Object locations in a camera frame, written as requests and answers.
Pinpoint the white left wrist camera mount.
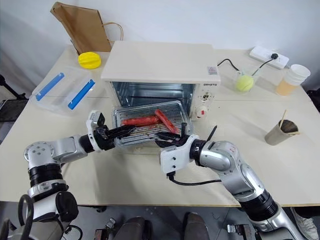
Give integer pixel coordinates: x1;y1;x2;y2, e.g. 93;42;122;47
85;110;106;153

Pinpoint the clear plastic cup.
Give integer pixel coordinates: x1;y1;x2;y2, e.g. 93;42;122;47
231;64;261;95

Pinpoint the clear box with blue clips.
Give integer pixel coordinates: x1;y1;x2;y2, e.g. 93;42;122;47
29;65;97;117

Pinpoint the metal baking tray with rack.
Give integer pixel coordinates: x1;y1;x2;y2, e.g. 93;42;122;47
113;100;195;147

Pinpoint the dark rounded shape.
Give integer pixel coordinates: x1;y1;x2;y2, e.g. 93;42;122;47
183;212;210;240
119;216;154;240

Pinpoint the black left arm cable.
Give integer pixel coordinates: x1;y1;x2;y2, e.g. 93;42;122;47
17;194;35;240

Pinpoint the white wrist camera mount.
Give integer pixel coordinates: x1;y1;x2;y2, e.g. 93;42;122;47
159;133;200;174
85;110;106;153

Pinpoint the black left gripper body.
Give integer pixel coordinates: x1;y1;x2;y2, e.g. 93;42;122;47
93;126;118;152

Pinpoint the white toaster oven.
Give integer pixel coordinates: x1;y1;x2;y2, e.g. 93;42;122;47
100;40;222;121

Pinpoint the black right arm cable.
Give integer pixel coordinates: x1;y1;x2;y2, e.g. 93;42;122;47
166;172;224;187

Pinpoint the brown paper cup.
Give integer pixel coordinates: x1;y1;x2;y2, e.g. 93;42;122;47
264;119;300;147

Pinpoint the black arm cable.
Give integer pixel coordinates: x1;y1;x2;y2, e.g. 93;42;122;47
17;194;35;240
166;172;224;187

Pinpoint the brown paper bag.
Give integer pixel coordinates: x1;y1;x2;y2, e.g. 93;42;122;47
49;1;124;56

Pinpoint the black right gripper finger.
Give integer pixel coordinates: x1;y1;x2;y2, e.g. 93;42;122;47
154;140;177;149
155;131;182;141

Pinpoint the yellow-green tennis ball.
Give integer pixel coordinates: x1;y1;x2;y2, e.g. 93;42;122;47
236;75;255;92

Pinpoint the white power strip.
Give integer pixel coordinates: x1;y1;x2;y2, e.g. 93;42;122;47
249;45;290;70

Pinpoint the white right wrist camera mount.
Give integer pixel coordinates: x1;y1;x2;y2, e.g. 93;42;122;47
159;133;200;174

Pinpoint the black plug with cable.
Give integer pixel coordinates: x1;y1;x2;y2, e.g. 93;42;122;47
216;52;279;76

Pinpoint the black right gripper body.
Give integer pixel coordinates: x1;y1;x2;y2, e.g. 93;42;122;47
174;122;192;149

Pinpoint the red sausage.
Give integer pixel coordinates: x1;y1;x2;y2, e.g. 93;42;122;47
121;115;161;127
154;108;181;134

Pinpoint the white shoe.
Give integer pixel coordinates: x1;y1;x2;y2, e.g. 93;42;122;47
289;207;314;240

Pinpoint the black stand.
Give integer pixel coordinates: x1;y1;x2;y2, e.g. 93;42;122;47
0;74;29;123

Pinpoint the yellow ribbed toy fruit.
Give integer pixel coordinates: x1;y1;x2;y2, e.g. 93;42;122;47
77;51;103;70

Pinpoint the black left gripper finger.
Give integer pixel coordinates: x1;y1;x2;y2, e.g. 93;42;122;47
112;131;134;141
107;125;137;136

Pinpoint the glass toaster oven door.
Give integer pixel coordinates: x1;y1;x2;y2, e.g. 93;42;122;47
111;119;198;155

